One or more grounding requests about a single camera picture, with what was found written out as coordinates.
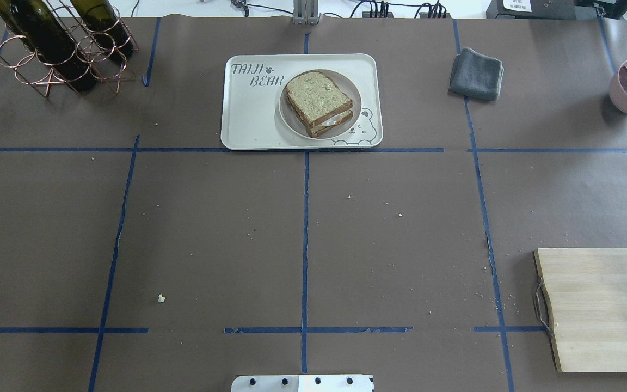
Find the white round plate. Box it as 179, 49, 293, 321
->
279, 69, 361, 140

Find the cream bear tray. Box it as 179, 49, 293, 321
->
220, 53, 383, 150

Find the fried egg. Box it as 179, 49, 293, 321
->
321, 110, 352, 127

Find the black power strip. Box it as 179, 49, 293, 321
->
349, 1, 451, 19

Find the grey folded cloth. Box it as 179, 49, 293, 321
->
448, 47, 505, 102

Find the black box device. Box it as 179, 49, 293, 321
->
485, 0, 577, 20

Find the wooden cutting board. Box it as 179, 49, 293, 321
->
533, 248, 627, 373

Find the dark green wine bottle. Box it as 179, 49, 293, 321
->
0, 1, 96, 92

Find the aluminium frame post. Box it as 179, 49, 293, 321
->
293, 0, 321, 26

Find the white camera stand post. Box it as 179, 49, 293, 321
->
231, 374, 375, 391

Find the copper wire bottle rack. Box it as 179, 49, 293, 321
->
0, 1, 139, 97

